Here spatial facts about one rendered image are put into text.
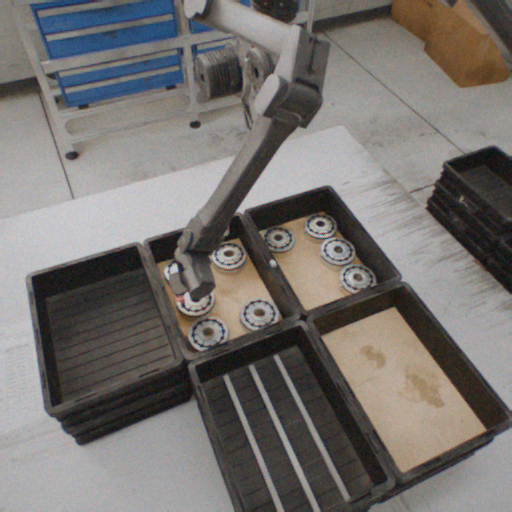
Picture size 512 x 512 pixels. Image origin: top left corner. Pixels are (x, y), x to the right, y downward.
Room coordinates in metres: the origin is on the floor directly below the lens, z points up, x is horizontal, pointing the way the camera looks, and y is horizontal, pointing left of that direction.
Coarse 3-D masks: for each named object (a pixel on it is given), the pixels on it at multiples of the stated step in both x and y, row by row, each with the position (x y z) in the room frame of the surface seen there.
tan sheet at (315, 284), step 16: (288, 224) 0.99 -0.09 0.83; (304, 240) 0.92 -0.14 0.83; (288, 256) 0.85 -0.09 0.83; (304, 256) 0.86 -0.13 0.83; (288, 272) 0.79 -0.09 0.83; (304, 272) 0.80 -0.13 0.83; (320, 272) 0.80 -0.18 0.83; (336, 272) 0.80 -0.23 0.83; (304, 288) 0.74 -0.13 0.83; (320, 288) 0.74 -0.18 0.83; (336, 288) 0.74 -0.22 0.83; (304, 304) 0.69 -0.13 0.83; (320, 304) 0.69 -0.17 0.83
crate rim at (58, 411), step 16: (96, 256) 0.75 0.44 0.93; (144, 256) 0.76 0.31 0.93; (32, 272) 0.69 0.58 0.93; (48, 272) 0.70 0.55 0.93; (32, 288) 0.64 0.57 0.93; (32, 304) 0.60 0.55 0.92; (160, 304) 0.61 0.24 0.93; (32, 320) 0.55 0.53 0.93; (176, 352) 0.48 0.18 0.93; (160, 368) 0.44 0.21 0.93; (176, 368) 0.44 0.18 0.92; (48, 384) 0.40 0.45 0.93; (128, 384) 0.40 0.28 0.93; (48, 400) 0.36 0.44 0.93; (80, 400) 0.36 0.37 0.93; (96, 400) 0.37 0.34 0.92
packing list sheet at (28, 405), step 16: (0, 336) 0.63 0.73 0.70; (16, 336) 0.63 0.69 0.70; (32, 336) 0.63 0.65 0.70; (0, 352) 0.58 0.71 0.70; (16, 352) 0.58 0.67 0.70; (32, 352) 0.58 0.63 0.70; (0, 368) 0.53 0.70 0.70; (16, 368) 0.53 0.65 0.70; (32, 368) 0.54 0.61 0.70; (0, 384) 0.49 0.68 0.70; (16, 384) 0.49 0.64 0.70; (32, 384) 0.49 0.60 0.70; (0, 400) 0.45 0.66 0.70; (16, 400) 0.45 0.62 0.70; (32, 400) 0.45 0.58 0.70; (0, 416) 0.40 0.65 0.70; (16, 416) 0.41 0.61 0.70; (32, 416) 0.41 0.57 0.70; (0, 432) 0.37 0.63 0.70
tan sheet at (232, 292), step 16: (160, 272) 0.78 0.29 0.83; (240, 272) 0.79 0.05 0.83; (256, 272) 0.79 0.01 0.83; (224, 288) 0.73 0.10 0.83; (240, 288) 0.73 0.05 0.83; (256, 288) 0.73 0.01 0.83; (224, 304) 0.68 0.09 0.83; (240, 304) 0.68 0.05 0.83; (224, 320) 0.63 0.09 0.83; (208, 336) 0.58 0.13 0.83; (192, 352) 0.53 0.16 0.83
